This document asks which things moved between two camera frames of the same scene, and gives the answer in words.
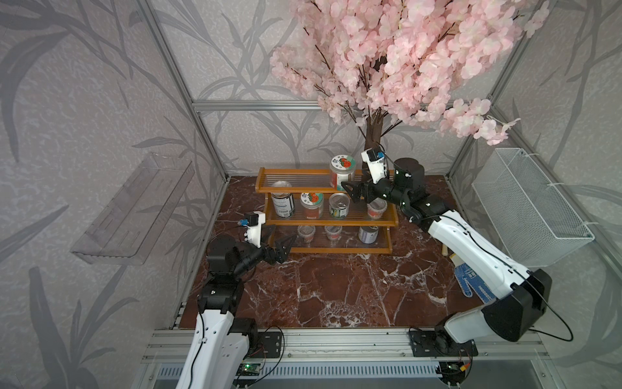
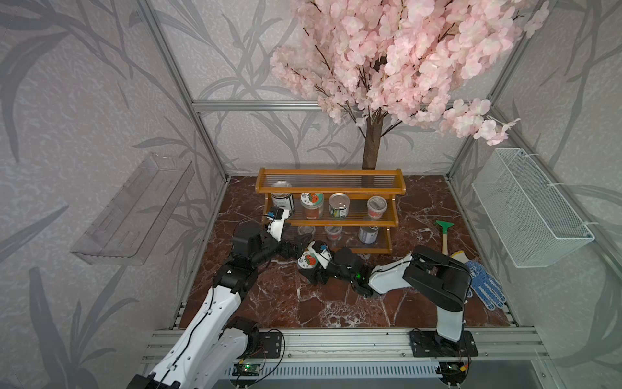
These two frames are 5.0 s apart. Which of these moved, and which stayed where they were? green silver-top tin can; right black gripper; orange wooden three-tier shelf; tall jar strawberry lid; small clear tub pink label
Moved: tall jar strawberry lid; right black gripper
Stayed: orange wooden three-tier shelf; small clear tub pink label; green silver-top tin can
